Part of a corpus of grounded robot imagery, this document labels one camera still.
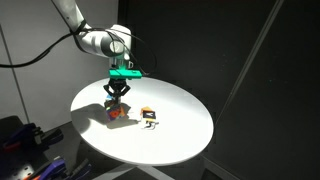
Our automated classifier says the purple orange bar clamp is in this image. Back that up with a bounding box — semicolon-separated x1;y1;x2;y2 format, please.
22;156;93;180
0;122;65;154

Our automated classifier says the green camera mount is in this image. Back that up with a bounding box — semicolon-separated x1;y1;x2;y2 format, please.
107;67;144;80

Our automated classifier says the black perforated breadboard plate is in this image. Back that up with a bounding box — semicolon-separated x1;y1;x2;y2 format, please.
0;114;69;180

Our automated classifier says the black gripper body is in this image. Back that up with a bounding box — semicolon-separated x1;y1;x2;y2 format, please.
109;78;128;90

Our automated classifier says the white table pedestal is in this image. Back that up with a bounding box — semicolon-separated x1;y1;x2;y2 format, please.
95;162;175;180

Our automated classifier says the small orange block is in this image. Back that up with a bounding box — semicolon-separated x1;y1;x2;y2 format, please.
139;106;153;116

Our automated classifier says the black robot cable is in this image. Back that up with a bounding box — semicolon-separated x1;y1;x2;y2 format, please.
0;27;158;76

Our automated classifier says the black white letter block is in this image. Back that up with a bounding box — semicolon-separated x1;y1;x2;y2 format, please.
141;109;158;123

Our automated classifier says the small black binder clip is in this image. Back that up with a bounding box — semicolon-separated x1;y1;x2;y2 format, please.
143;120;161;131

